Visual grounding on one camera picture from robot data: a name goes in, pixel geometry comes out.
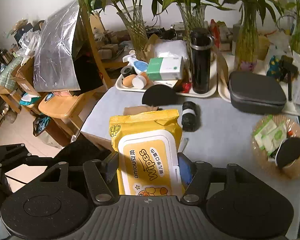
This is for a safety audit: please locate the black semicircle foam sponge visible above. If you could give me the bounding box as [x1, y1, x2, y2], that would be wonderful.
[142, 85, 178, 107]

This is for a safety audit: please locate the white spray bottle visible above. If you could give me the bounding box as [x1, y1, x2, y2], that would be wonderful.
[122, 54, 148, 74]

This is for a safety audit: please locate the brown paper bag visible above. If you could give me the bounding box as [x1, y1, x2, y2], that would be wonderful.
[142, 34, 162, 63]

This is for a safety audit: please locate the brown cardboard box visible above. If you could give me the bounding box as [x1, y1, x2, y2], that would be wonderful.
[77, 131, 113, 152]

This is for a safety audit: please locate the yellow wet wipes pack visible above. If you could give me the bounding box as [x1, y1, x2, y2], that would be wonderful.
[109, 109, 184, 197]

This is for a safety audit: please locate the black garbage bag roll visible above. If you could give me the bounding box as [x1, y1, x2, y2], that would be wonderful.
[181, 101, 201, 132]

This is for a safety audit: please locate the black soft hat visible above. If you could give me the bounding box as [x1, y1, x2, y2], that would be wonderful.
[53, 134, 111, 166]

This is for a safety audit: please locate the right glass vase bamboo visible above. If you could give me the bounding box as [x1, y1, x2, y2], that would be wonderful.
[223, 0, 282, 72]

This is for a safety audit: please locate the middle glass vase bamboo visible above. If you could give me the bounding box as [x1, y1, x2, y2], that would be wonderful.
[162, 0, 231, 55]

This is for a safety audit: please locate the green white tissue box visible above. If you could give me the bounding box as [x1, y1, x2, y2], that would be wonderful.
[146, 56, 184, 81]

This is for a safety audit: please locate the white cap orange bottle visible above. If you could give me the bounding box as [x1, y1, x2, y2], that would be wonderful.
[132, 72, 149, 89]

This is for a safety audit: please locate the grey zip hard case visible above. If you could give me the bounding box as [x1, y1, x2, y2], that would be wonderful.
[228, 71, 287, 114]

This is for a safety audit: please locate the black thermos bottle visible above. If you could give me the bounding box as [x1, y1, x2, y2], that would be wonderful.
[190, 28, 214, 94]

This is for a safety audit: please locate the woven round basket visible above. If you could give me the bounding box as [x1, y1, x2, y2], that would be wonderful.
[251, 115, 300, 179]

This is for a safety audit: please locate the wooden chair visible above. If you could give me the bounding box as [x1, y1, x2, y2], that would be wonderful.
[39, 4, 114, 137]

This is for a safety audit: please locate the black half round sponge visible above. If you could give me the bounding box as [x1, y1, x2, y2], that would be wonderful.
[275, 137, 300, 168]

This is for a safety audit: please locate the white plastic tray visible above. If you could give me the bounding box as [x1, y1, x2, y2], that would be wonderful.
[115, 60, 218, 99]

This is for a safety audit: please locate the brown egg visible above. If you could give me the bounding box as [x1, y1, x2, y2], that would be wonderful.
[122, 74, 137, 87]

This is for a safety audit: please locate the white strap strip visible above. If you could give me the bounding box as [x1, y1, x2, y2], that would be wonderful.
[178, 138, 189, 153]

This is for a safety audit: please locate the black tape roll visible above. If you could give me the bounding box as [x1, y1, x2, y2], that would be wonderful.
[121, 66, 136, 77]

